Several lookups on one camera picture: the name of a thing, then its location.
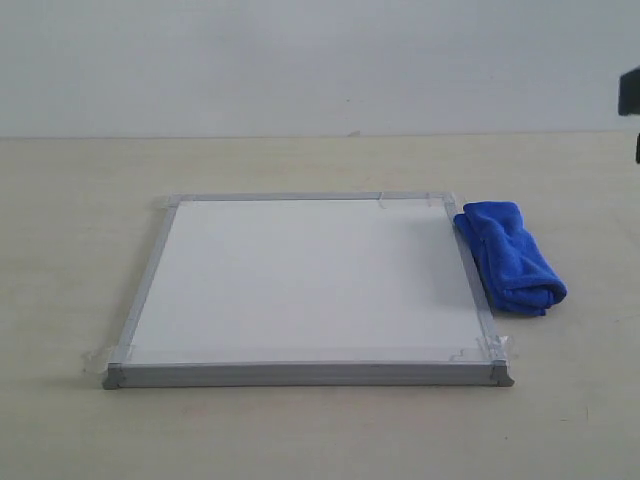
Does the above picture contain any blue cloth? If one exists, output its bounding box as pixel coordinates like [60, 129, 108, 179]
[454, 201, 568, 316]

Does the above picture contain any white board with metal frame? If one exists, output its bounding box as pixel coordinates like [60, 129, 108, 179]
[103, 192, 513, 390]

